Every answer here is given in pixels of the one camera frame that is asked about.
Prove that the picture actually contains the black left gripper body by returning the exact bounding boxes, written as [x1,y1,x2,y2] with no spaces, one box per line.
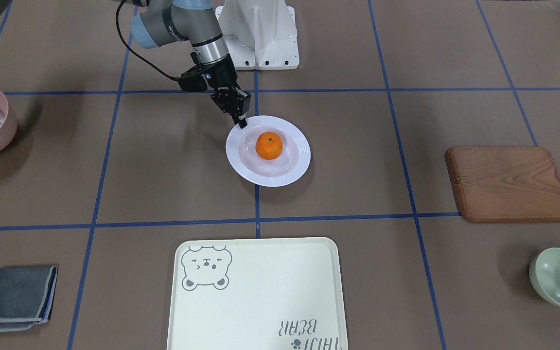
[201,54,251,117]

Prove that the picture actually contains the orange fruit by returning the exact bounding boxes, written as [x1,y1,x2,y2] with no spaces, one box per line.
[255,132,283,161]

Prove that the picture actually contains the white plate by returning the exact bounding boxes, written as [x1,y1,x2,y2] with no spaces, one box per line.
[225,115,312,188]

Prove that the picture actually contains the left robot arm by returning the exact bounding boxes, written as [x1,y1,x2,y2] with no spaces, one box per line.
[130,0,251,128]

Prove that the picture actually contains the cream bear tray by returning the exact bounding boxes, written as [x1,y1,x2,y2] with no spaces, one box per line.
[166,237,349,350]

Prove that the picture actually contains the wooden cutting board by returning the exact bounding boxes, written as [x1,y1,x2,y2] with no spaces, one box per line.
[445,146,560,222]

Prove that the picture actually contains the grey folded cloth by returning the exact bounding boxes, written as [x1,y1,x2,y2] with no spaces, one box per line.
[0,265,58,333]

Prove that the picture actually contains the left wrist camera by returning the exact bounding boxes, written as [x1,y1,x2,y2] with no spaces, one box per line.
[177,66,210,92]

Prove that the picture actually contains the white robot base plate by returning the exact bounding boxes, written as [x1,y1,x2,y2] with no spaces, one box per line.
[215,0,300,71]

